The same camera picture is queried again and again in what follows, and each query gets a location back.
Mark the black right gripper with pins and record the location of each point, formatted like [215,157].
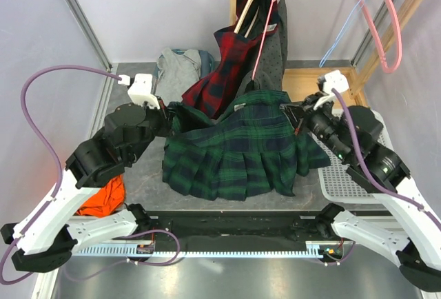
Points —
[301,114]

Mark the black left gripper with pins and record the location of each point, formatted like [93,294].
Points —
[165,116]

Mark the green plaid garment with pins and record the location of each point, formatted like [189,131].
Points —
[250,150]

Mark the black dotted garment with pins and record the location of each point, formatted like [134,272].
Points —
[273,58]

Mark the red navy plaid skirt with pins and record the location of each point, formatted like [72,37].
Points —
[213,93]

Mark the beige wooden hanger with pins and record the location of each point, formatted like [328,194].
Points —
[241,25]

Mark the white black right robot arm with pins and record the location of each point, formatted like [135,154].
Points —
[353,139]

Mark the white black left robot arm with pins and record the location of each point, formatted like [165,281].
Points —
[46,240]

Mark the wooden clothes rack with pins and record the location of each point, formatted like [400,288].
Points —
[299,81]

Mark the grey t-shirt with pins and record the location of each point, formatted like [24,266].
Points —
[176,71]

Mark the teal plastic basin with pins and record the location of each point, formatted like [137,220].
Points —
[178,69]

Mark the orange garment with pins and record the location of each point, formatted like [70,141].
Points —
[106,201]

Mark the aluminium corner profile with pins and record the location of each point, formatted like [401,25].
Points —
[89,33]

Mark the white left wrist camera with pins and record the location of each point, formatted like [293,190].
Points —
[140,90]

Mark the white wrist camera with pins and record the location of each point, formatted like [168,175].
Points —
[327,83]
[140,90]

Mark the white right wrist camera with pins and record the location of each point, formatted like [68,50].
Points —
[327,83]

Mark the blue wire hanger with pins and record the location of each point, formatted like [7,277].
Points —
[347,24]

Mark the light blue cable duct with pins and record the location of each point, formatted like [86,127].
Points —
[133,250]

